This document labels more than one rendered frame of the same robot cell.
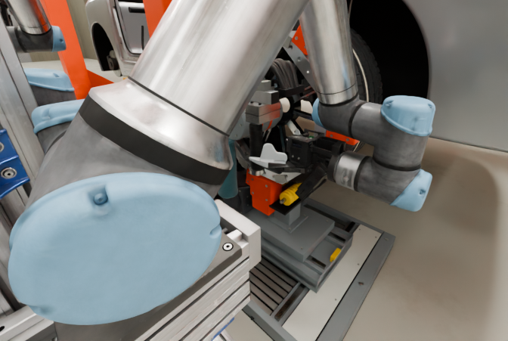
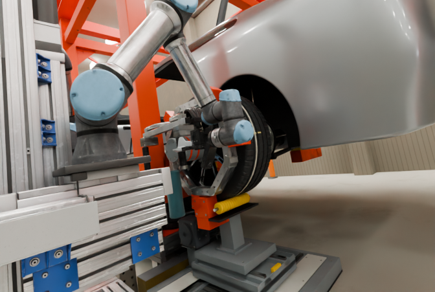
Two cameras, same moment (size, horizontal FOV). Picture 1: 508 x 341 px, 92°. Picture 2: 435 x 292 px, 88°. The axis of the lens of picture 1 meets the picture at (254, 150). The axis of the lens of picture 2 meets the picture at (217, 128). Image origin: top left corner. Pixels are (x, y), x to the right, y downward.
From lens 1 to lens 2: 56 cm
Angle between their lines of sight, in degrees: 31
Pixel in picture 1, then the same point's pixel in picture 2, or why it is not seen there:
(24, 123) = (62, 120)
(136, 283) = (98, 96)
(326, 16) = (187, 68)
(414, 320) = not seen: outside the picture
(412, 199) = (238, 131)
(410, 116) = (224, 94)
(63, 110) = not seen: hidden behind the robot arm
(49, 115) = not seen: hidden behind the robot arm
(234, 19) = (129, 48)
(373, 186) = (224, 134)
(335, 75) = (199, 90)
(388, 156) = (224, 115)
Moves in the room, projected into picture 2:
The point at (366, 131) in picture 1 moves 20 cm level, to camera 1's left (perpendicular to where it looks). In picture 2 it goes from (216, 110) to (163, 119)
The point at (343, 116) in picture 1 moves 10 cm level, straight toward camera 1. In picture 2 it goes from (210, 110) to (197, 106)
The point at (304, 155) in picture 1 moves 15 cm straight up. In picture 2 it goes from (198, 136) to (192, 100)
